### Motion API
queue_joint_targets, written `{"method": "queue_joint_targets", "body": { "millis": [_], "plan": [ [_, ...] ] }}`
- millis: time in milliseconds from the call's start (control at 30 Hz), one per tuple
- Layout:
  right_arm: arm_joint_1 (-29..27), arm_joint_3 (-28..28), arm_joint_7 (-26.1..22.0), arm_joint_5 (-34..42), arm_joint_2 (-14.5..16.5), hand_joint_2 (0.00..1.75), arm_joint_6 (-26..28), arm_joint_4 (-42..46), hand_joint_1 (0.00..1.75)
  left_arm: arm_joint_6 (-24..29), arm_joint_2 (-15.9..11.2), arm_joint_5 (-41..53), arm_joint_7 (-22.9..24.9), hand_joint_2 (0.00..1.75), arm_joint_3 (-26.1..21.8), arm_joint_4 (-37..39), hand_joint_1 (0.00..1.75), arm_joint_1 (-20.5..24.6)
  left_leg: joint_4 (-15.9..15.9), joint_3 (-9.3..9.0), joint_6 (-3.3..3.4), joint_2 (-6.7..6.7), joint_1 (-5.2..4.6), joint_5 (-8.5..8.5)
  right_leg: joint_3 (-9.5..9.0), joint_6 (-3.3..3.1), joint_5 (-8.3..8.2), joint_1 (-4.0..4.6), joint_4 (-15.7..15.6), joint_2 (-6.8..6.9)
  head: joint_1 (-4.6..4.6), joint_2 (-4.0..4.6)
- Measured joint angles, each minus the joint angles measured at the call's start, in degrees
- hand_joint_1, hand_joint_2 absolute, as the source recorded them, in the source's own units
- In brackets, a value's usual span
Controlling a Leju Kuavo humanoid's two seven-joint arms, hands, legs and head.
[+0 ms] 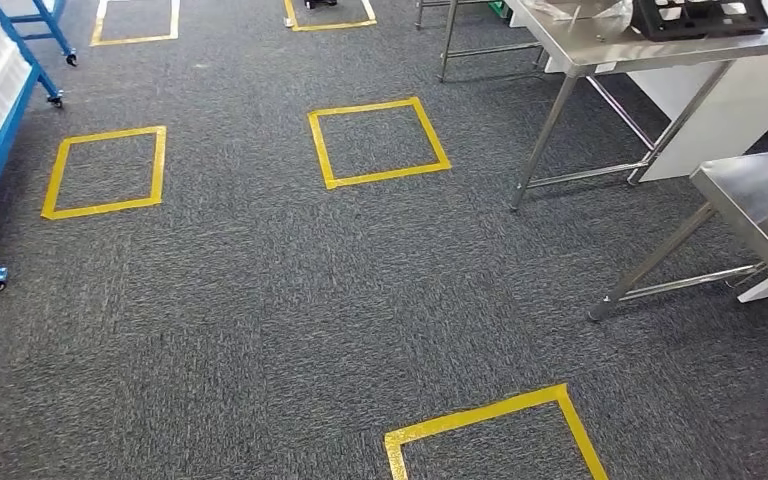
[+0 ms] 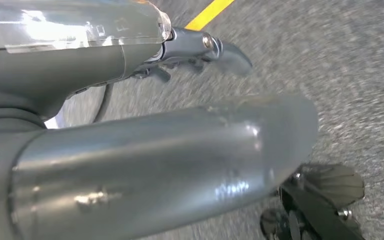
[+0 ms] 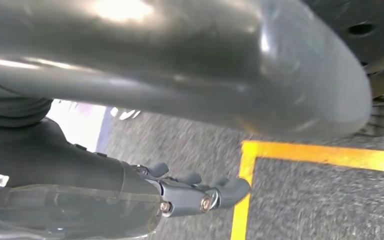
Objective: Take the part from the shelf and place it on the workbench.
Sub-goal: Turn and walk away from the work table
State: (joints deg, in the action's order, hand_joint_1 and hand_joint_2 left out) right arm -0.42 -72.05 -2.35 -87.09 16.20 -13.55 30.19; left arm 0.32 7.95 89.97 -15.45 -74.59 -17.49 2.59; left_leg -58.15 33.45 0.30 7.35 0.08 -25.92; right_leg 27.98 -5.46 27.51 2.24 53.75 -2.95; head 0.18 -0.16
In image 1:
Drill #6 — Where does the stainless steel workbench table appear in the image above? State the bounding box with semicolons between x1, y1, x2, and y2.
587;145;768;324

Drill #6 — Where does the yellow floor tape square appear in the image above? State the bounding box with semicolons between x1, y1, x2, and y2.
307;97;453;191
283;0;379;33
383;384;611;480

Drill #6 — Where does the stainless steel side table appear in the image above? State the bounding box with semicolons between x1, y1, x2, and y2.
415;0;551;84
503;0;768;212

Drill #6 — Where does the clear plastic bag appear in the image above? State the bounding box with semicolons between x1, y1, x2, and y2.
523;0;634;28

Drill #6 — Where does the black plastic plate frame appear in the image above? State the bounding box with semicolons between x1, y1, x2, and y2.
630;0;768;42

